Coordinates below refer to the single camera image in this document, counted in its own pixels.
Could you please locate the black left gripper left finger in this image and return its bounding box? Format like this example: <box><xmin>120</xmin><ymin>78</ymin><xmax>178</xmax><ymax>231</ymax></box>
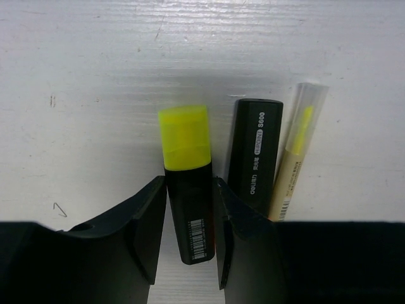
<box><xmin>1</xmin><ymin>176</ymin><xmax>166</xmax><ymax>303</ymax></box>

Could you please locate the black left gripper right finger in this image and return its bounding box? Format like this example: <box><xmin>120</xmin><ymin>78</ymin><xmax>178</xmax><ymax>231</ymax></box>
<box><xmin>213</xmin><ymin>178</ymin><xmax>404</xmax><ymax>303</ymax></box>

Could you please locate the orange highlighter black body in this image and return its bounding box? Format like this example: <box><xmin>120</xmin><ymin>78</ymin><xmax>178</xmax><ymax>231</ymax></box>
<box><xmin>227</xmin><ymin>98</ymin><xmax>284</xmax><ymax>217</ymax></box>

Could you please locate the yellow highlighter black body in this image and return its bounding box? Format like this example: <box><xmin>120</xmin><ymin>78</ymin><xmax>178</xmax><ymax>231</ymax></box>
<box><xmin>158</xmin><ymin>105</ymin><xmax>215</xmax><ymax>265</ymax></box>

